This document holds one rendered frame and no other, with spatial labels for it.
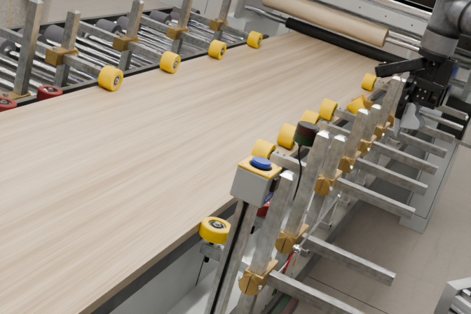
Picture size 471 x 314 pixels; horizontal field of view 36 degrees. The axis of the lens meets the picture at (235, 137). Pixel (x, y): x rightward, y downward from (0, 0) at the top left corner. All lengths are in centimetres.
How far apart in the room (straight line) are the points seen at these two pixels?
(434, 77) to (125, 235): 78
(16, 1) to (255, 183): 455
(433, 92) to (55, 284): 90
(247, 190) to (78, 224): 47
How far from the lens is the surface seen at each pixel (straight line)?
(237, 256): 149
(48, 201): 179
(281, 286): 183
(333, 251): 203
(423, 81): 166
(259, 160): 142
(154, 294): 183
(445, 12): 164
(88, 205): 181
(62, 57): 271
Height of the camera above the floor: 174
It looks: 20 degrees down
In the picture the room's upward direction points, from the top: 17 degrees clockwise
